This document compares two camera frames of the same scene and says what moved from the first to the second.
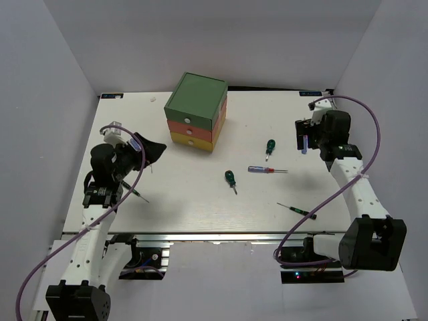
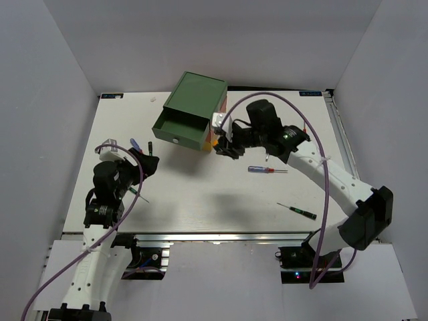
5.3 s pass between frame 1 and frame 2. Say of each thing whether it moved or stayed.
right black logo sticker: stayed
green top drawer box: moved
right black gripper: moved
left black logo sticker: stayed
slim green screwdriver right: stayed
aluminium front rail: stayed
